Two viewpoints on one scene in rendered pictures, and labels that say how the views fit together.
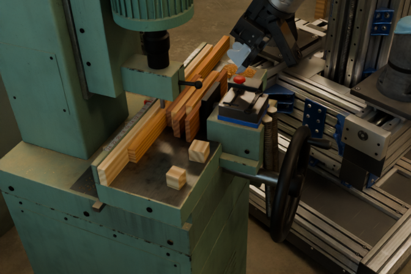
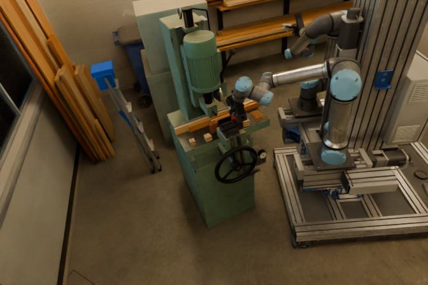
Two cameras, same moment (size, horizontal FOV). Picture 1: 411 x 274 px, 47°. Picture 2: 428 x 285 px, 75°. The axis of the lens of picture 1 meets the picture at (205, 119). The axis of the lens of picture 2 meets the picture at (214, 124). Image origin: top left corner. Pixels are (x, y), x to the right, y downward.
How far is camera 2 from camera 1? 1.06 m
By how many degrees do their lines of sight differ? 36
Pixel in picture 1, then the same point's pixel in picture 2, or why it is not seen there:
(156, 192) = (185, 144)
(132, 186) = (181, 138)
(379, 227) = (320, 217)
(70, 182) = not seen: hidden behind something
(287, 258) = (281, 208)
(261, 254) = (271, 200)
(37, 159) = (178, 118)
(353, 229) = (307, 210)
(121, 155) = (184, 127)
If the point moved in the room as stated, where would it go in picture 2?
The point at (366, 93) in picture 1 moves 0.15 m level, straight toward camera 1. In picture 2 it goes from (309, 147) to (290, 157)
